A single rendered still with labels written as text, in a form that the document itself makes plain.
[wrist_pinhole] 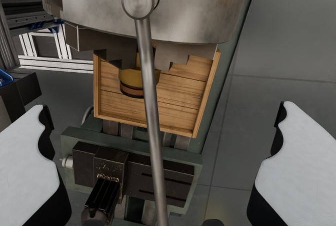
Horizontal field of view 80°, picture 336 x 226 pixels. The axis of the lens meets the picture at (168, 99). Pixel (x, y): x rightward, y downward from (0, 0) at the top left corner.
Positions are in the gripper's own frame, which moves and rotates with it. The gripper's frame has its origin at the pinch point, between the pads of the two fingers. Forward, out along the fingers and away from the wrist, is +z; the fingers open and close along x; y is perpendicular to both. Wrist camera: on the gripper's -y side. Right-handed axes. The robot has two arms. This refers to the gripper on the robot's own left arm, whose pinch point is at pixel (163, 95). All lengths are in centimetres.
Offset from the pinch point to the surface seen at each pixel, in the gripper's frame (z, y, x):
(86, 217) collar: 22, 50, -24
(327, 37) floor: 124, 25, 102
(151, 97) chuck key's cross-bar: 4.5, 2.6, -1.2
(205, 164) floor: 129, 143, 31
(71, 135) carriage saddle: 47, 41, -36
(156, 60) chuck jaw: 25.2, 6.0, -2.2
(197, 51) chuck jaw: 23.9, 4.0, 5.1
